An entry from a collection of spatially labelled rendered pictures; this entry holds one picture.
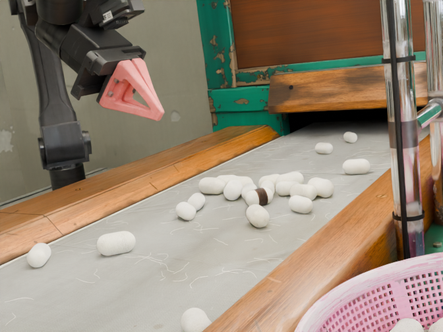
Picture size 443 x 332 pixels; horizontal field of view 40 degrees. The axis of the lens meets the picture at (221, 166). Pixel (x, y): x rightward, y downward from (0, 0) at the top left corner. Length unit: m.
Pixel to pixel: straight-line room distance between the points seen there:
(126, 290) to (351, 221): 0.20
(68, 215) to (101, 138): 2.01
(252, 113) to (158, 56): 1.31
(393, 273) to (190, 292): 0.16
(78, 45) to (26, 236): 0.25
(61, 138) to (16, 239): 0.43
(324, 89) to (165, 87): 1.46
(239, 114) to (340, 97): 0.24
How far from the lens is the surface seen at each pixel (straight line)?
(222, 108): 1.23
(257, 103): 1.19
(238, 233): 0.62
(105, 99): 0.78
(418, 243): 0.54
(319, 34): 1.14
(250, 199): 0.70
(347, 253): 0.47
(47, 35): 0.82
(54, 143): 1.09
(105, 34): 0.80
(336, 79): 1.08
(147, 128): 2.56
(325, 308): 0.38
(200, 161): 0.94
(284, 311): 0.39
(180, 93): 2.43
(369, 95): 1.05
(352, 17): 1.12
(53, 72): 1.10
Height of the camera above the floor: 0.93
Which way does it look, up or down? 11 degrees down
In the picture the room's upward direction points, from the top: 7 degrees counter-clockwise
